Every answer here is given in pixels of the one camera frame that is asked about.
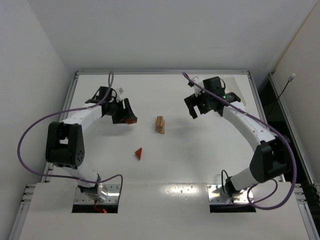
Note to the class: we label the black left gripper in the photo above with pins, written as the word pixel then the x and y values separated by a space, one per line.
pixel 122 110

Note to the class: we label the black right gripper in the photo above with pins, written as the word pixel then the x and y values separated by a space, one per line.
pixel 194 103

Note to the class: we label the orange arch wood block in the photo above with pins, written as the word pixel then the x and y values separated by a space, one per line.
pixel 130 121

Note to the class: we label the striped dark wood block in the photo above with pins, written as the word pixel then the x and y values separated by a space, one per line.
pixel 160 124

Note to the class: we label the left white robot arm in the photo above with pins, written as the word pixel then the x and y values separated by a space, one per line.
pixel 65 146

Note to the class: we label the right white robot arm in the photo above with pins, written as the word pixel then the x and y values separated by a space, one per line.
pixel 271 156

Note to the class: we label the orange triangle wood block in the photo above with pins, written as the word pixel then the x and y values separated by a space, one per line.
pixel 138 153

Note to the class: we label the white plastic bin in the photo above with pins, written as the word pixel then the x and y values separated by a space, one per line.
pixel 231 86

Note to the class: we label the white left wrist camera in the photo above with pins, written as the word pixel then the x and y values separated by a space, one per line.
pixel 118 93

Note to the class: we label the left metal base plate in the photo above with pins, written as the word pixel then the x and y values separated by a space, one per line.
pixel 108 194

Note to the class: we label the metal base plate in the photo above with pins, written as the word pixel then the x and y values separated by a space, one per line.
pixel 108 194
pixel 217 197

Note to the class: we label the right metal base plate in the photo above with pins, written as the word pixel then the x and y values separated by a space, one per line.
pixel 217 197

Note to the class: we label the aluminium table frame rail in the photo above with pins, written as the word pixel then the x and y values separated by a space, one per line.
pixel 49 167

